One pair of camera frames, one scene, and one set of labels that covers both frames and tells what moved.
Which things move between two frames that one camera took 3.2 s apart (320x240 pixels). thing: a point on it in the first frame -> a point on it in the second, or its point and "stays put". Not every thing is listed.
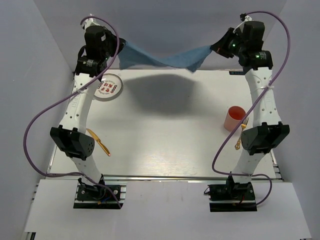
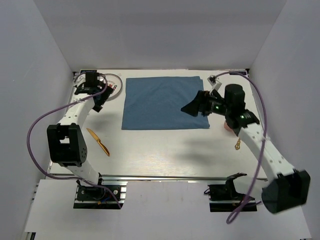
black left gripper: [109, 35] -> [105, 94]
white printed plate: [109, 88] stays put
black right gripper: [219, 47] -> [200, 103]
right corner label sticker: [236, 73] stays put
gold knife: [97, 138] stays put
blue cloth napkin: [130, 56] -> [156, 103]
